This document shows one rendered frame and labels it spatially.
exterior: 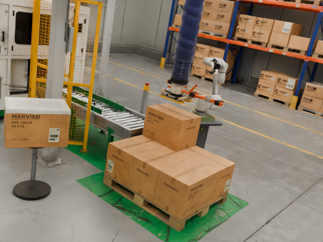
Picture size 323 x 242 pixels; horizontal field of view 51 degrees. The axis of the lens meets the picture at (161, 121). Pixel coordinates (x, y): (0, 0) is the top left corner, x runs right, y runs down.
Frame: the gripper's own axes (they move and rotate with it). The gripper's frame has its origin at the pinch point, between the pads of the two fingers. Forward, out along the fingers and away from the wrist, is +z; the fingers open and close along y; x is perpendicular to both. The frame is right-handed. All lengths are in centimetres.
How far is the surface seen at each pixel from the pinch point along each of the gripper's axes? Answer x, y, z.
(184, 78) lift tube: 16.0, 18.2, 25.9
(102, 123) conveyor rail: 119, 108, 55
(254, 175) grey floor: -55, 158, -108
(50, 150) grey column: 133, 139, 125
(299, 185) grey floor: -113, 158, -144
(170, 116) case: 15, 65, 42
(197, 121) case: -5, 69, 11
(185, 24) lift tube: 25, -44, 33
